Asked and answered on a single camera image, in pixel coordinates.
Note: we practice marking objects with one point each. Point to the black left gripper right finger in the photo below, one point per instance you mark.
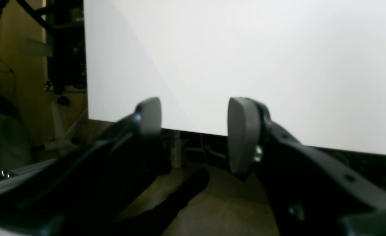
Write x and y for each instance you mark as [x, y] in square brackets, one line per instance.
[312, 191]

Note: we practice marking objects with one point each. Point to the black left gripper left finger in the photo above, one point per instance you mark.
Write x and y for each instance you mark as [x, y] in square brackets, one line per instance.
[84, 191]

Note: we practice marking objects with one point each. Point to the aluminium frame rail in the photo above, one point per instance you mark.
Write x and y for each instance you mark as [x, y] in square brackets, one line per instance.
[13, 178]

